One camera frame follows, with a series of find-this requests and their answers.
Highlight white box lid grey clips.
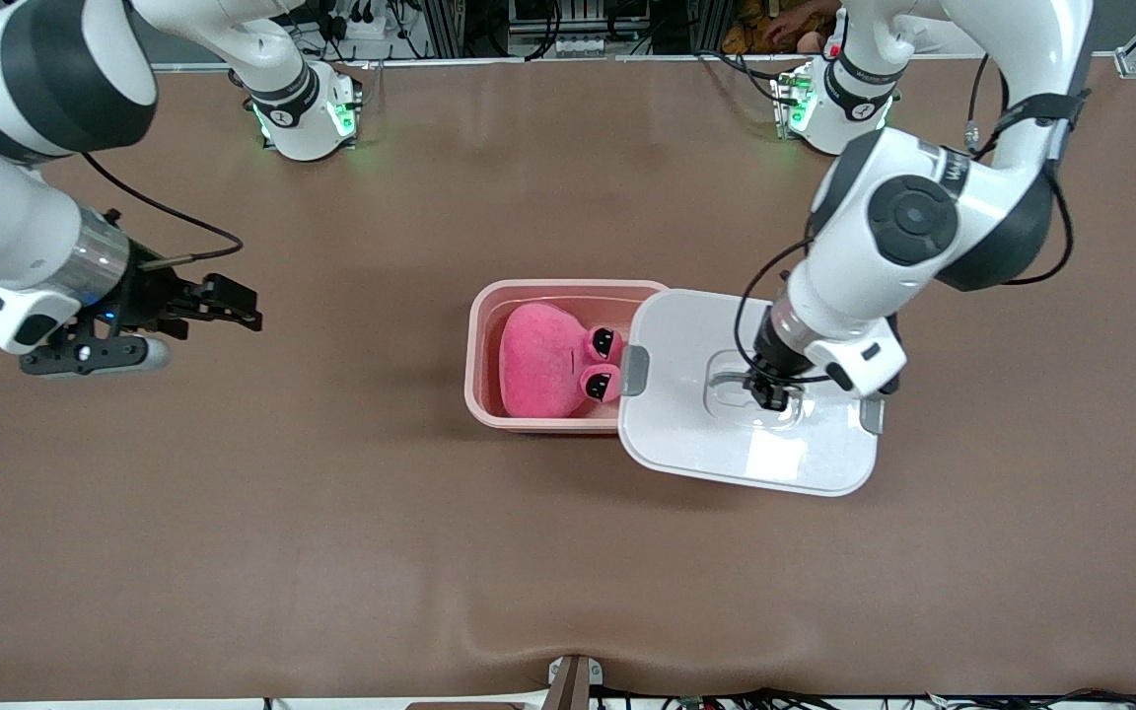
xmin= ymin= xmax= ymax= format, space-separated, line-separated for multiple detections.
xmin=617 ymin=288 xmax=885 ymax=497

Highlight pink plush toy with eyes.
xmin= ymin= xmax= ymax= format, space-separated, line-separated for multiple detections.
xmin=499 ymin=303 xmax=625 ymax=417

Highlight pink plastic box base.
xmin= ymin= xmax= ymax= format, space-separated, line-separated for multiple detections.
xmin=464 ymin=279 xmax=670 ymax=435

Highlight brown table mat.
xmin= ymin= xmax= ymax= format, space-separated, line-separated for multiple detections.
xmin=0 ymin=54 xmax=1136 ymax=703

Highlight white power strip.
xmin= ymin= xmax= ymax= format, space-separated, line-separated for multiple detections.
xmin=321 ymin=0 xmax=390 ymax=42

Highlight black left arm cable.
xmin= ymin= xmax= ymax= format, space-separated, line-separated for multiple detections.
xmin=734 ymin=54 xmax=1077 ymax=386

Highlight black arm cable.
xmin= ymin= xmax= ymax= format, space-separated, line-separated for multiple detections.
xmin=734 ymin=54 xmax=1077 ymax=386
xmin=83 ymin=153 xmax=245 ymax=269

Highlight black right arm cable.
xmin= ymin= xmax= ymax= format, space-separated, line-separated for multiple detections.
xmin=83 ymin=153 xmax=245 ymax=269

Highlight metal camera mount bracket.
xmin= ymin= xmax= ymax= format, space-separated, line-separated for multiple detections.
xmin=546 ymin=654 xmax=604 ymax=710

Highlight silver table edge rail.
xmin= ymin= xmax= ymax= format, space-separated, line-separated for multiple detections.
xmin=149 ymin=54 xmax=1121 ymax=72

